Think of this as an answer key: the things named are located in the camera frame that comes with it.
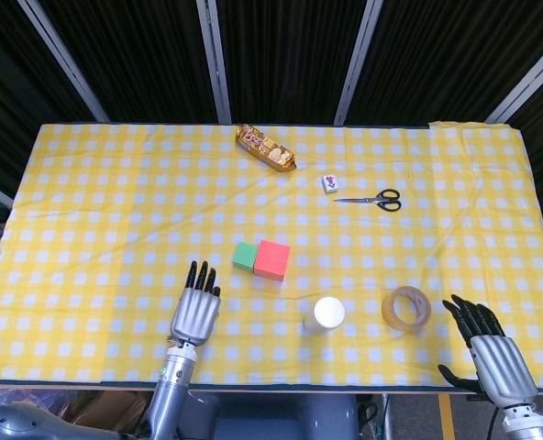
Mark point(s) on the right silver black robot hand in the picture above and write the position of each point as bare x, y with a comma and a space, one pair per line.
503, 366

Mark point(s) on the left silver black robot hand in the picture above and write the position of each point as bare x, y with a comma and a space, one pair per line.
193, 316

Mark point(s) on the green cube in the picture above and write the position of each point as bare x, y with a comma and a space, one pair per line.
244, 256

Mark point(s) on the large red cube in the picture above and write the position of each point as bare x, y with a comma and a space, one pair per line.
272, 257

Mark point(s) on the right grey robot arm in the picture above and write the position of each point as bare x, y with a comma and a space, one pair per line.
528, 426

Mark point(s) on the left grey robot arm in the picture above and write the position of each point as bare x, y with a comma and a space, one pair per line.
173, 399

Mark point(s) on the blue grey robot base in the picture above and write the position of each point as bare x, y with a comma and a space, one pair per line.
262, 417

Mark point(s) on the clear tape roll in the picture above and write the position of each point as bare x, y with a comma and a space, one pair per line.
391, 316

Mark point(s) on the brown cardboard box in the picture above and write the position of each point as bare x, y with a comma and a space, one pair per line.
111, 408

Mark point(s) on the yellow checkered tablecloth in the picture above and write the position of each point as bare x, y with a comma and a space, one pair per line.
115, 206

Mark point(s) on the white cylindrical bottle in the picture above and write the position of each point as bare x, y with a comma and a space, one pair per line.
329, 312

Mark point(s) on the gold biscuit packet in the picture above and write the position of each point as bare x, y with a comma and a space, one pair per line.
264, 146

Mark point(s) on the white mahjong tile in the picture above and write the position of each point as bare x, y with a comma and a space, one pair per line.
330, 183

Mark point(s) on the black pleated curtain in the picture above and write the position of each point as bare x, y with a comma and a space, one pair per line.
290, 55

